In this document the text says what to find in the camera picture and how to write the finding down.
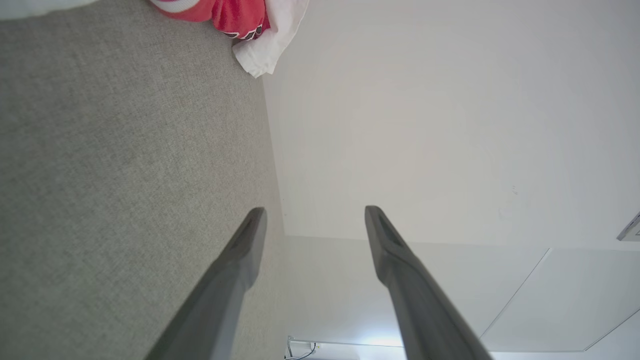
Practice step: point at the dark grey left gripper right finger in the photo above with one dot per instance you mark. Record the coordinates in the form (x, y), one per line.
(425, 320)

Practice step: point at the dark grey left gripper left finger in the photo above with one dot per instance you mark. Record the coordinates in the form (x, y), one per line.
(215, 310)

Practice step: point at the red white basketball jersey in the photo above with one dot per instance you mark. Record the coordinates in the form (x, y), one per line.
(240, 17)

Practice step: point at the grey fabric sofa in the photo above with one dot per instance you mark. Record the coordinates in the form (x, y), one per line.
(125, 150)

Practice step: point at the grey wall fixture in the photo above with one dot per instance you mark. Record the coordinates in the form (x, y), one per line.
(632, 231)

